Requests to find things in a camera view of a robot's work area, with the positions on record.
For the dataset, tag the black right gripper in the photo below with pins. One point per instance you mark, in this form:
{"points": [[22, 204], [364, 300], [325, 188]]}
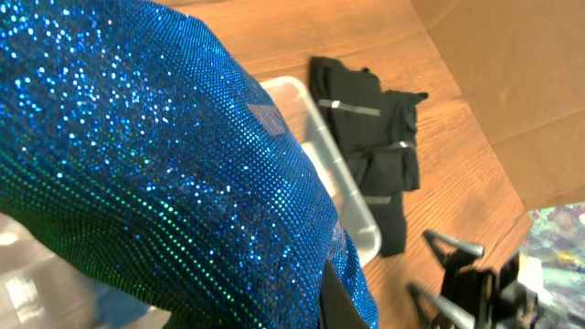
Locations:
{"points": [[473, 298]]}

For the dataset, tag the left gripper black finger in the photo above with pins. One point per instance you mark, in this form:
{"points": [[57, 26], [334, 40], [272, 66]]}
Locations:
{"points": [[336, 310]]}

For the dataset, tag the blue green sequin cloth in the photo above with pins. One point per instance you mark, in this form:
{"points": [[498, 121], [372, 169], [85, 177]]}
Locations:
{"points": [[136, 148]]}

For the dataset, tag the blue denim jeans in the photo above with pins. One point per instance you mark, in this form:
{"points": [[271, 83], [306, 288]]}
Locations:
{"points": [[115, 308]]}

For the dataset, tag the black folded garment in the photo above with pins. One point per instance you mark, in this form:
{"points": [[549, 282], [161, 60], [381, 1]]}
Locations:
{"points": [[375, 132]]}

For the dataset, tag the clear plastic storage bin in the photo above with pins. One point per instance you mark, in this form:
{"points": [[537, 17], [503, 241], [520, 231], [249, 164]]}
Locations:
{"points": [[40, 290]]}

